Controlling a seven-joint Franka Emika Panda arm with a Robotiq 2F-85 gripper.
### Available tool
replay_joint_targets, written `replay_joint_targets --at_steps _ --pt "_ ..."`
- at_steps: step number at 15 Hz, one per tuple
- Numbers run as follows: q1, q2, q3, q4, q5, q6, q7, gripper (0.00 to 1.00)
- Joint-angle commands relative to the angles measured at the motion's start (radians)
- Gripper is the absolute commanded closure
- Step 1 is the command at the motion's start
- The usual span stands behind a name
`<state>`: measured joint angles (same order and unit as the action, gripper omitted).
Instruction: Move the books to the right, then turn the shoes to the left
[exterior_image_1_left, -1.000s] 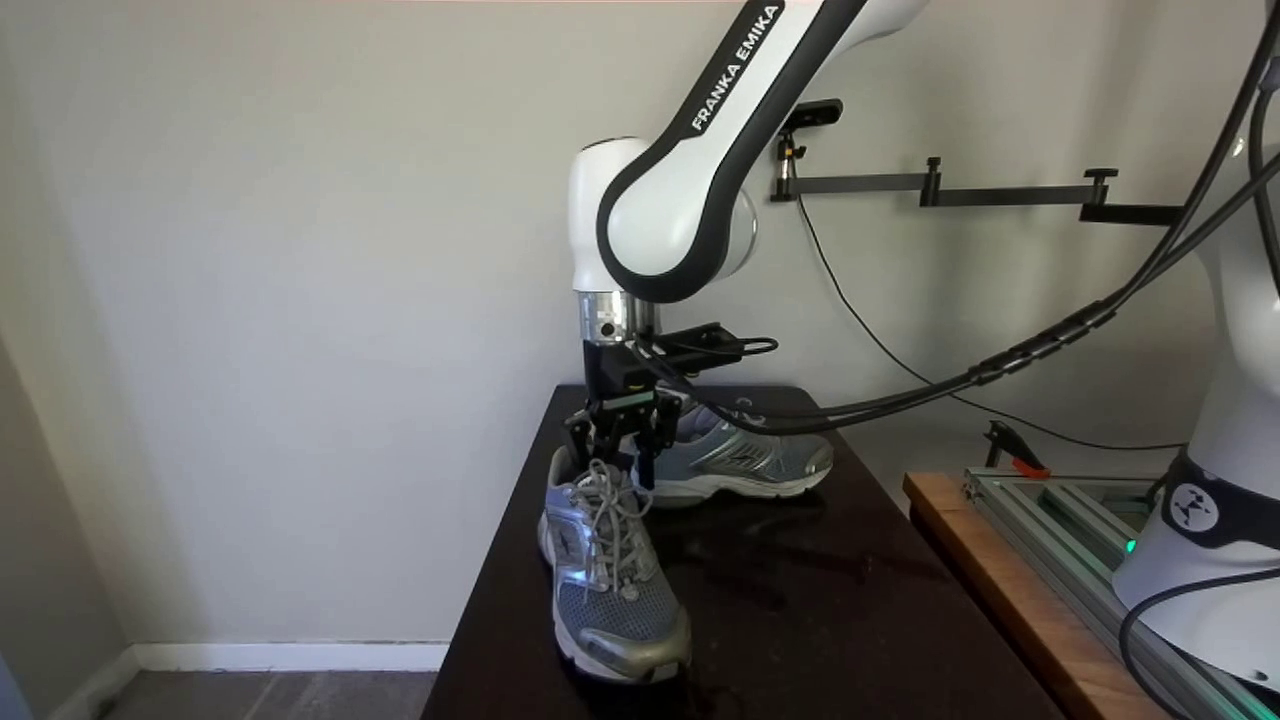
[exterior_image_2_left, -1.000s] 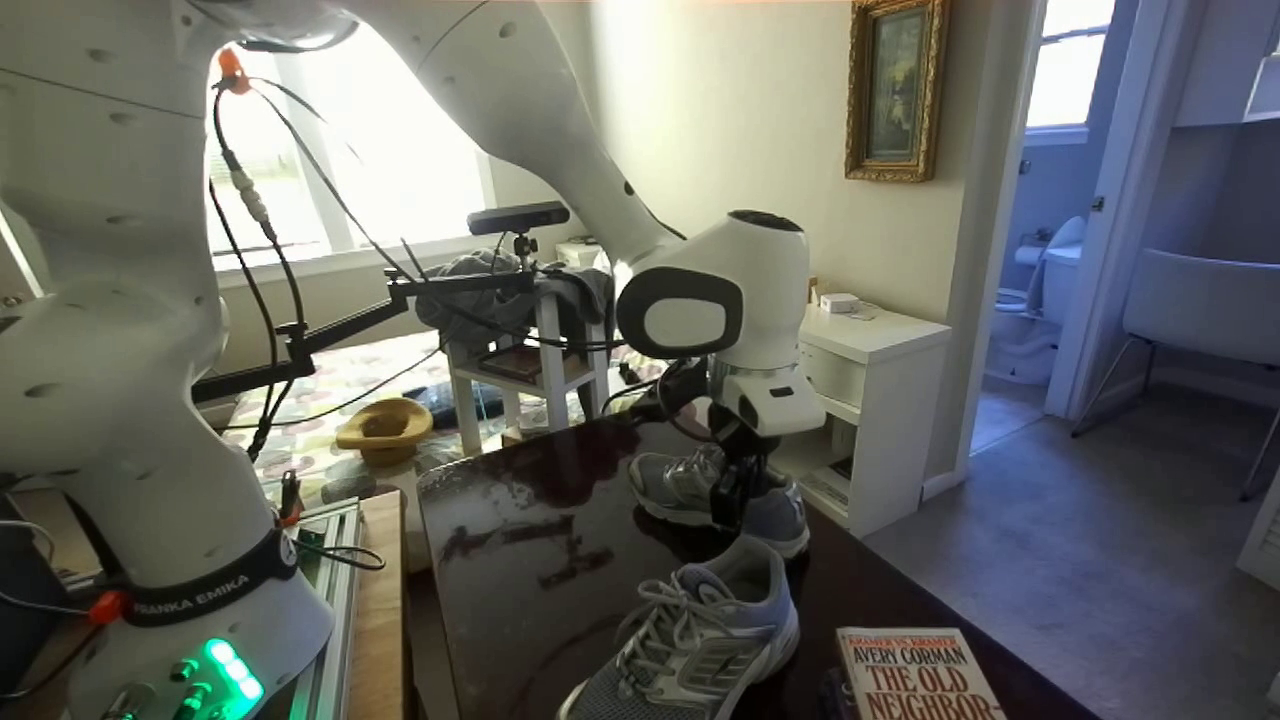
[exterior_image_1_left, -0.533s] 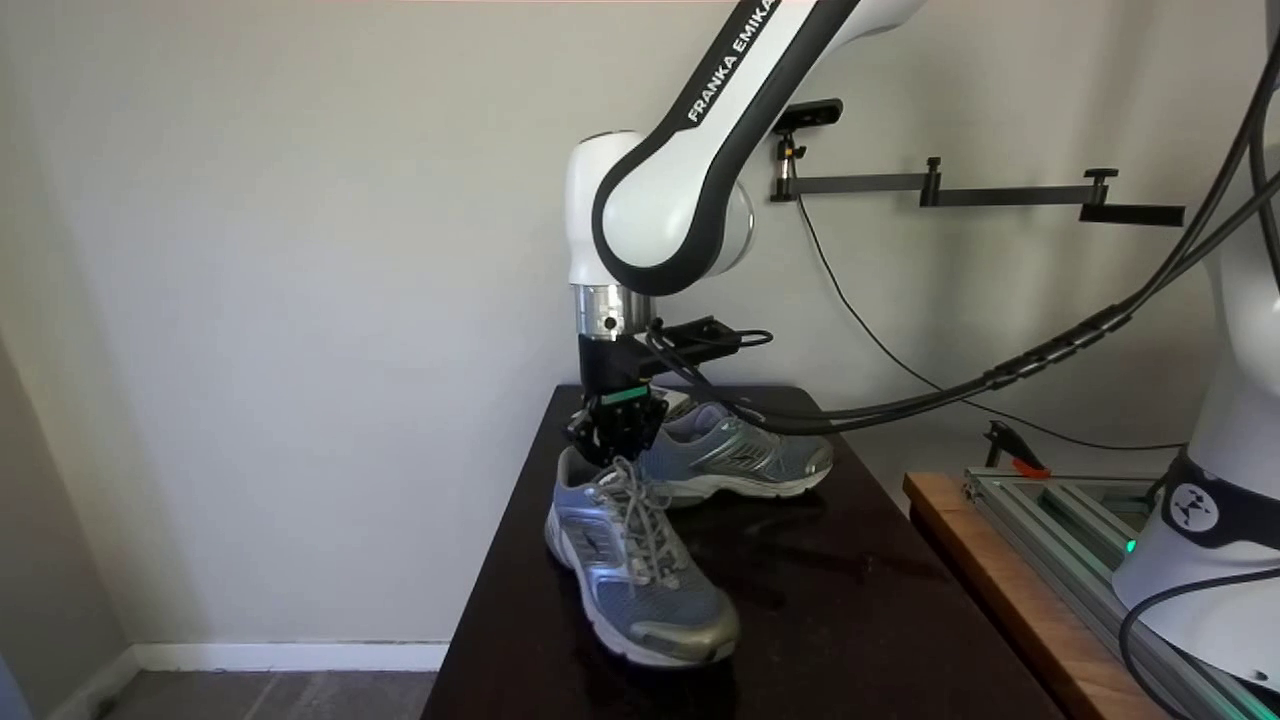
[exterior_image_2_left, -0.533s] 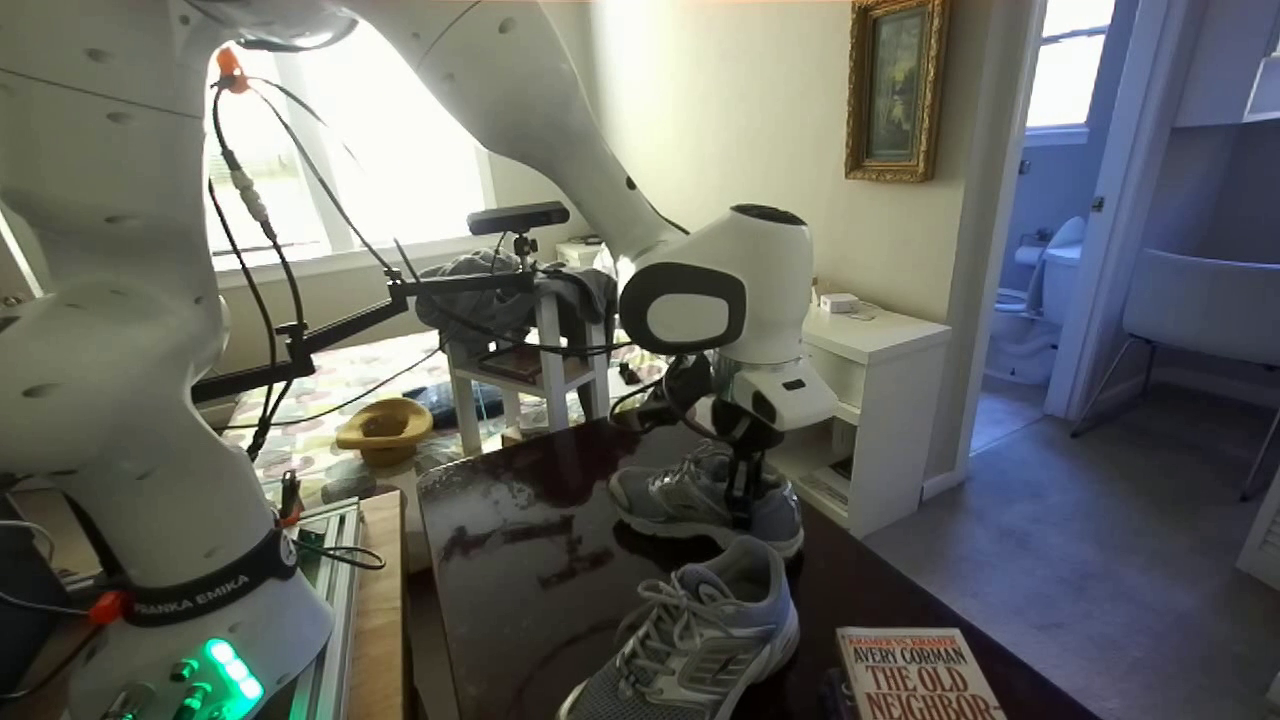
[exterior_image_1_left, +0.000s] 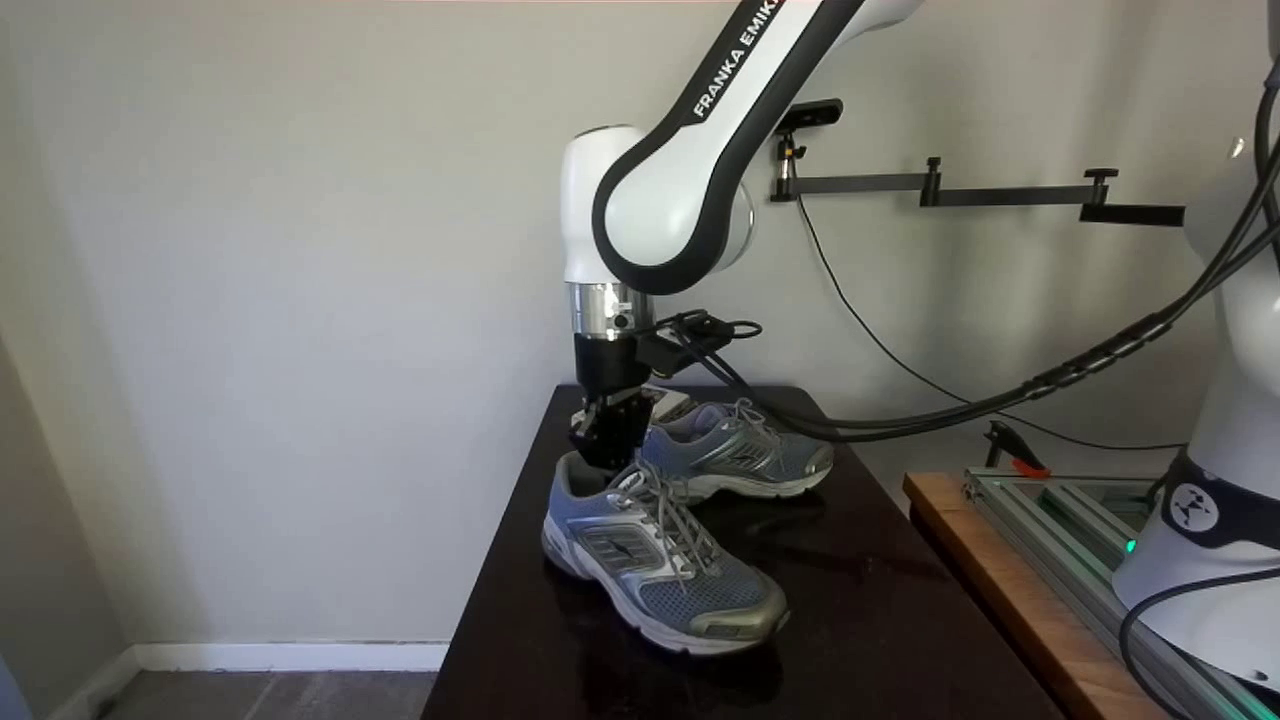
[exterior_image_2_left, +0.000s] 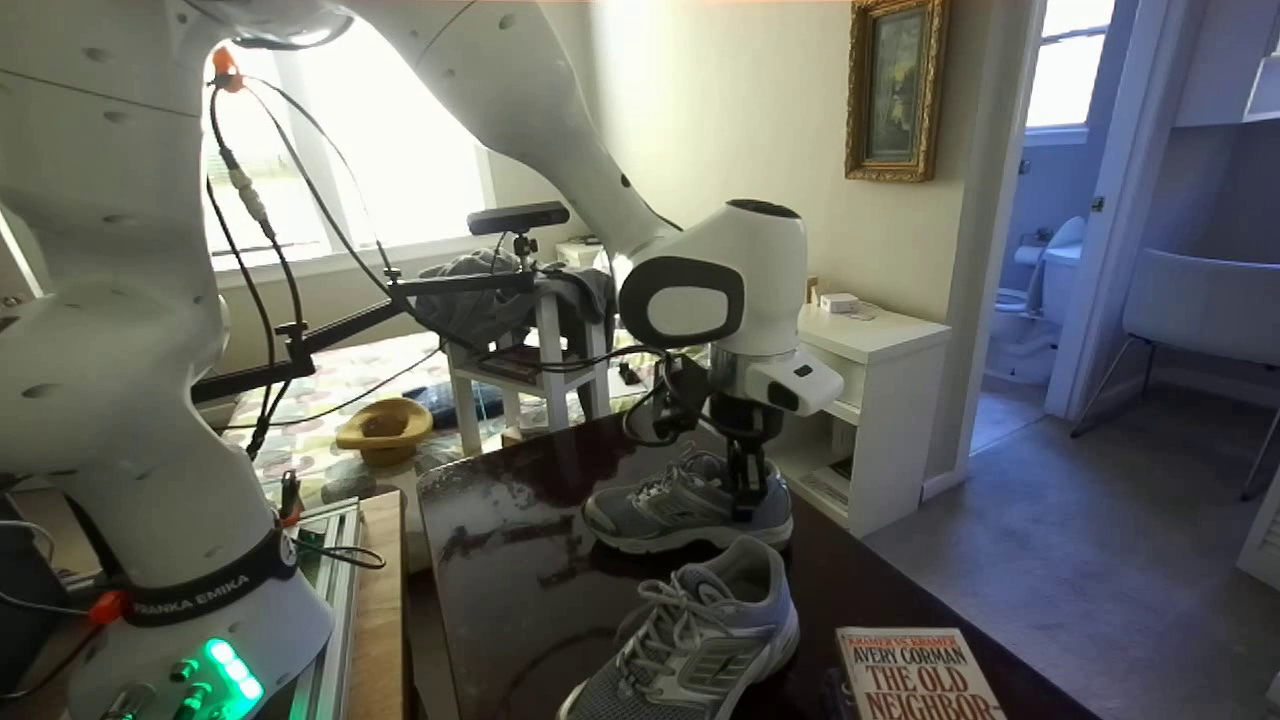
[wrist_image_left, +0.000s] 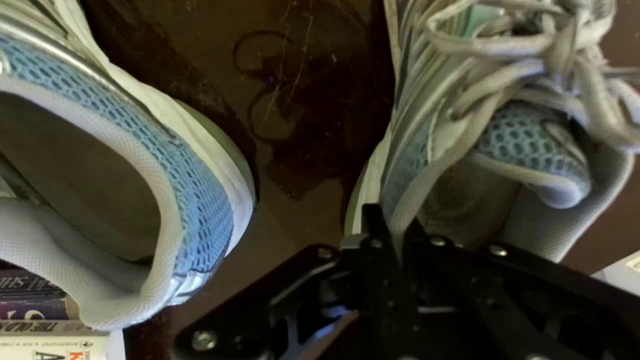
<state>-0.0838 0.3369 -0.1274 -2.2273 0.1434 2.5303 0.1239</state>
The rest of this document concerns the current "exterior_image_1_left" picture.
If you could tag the black exterior camera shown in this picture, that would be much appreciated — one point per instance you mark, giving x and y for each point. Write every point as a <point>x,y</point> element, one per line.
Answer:
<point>810,119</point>

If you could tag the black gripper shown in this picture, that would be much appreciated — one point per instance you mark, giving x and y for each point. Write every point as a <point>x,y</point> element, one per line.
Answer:
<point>605,381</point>

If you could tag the blue grey running shoe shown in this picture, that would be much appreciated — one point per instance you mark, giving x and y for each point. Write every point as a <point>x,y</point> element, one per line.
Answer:
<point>666,562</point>
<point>744,454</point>

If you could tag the wooden base board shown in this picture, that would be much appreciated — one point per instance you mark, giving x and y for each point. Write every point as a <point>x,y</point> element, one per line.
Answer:
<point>1013,586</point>

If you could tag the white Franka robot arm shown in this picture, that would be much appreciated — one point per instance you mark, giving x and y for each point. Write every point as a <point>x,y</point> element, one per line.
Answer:
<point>666,202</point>

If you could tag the black clamp rail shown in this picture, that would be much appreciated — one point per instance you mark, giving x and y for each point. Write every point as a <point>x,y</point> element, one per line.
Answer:
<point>1013,196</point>

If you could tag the white baseboard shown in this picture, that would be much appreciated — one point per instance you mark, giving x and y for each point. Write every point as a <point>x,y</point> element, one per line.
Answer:
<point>294,656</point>

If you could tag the aluminium frame rail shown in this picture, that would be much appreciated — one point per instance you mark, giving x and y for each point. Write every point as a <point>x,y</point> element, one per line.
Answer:
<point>1064,527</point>

